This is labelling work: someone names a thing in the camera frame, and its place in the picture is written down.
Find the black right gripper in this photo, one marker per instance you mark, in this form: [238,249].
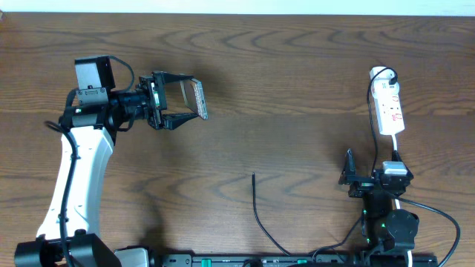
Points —
[360,188]

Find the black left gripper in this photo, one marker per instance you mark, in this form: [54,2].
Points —
[155,92]

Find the Samsung Galaxy smartphone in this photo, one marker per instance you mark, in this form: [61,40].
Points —
[193,95]

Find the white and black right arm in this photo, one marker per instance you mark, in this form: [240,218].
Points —
[389,230]

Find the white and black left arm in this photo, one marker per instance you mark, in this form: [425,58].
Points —
[70,230]

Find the white power strip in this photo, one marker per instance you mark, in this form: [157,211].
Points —
[385,92]

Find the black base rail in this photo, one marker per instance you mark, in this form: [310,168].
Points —
[187,260]

